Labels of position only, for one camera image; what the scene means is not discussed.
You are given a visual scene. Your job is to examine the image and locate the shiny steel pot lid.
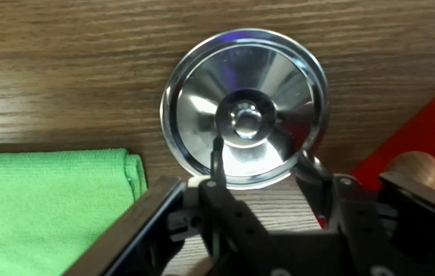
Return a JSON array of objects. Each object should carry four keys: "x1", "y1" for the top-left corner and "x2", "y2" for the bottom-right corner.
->
[{"x1": 159, "y1": 28, "x2": 329, "y2": 190}]

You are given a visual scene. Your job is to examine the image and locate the green folded cloth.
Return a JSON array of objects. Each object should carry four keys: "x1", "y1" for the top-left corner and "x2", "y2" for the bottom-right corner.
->
[{"x1": 0, "y1": 149, "x2": 147, "y2": 276}]

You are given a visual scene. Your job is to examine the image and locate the wooden box with red drawer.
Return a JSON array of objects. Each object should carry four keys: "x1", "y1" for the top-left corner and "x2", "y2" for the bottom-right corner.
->
[{"x1": 351, "y1": 80, "x2": 435, "y2": 202}]

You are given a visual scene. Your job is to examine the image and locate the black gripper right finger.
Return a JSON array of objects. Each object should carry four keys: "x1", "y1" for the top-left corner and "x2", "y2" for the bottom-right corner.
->
[{"x1": 378, "y1": 172, "x2": 435, "y2": 270}]

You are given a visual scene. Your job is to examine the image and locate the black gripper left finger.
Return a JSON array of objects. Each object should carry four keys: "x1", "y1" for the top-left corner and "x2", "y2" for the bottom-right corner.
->
[{"x1": 63, "y1": 175, "x2": 188, "y2": 276}]

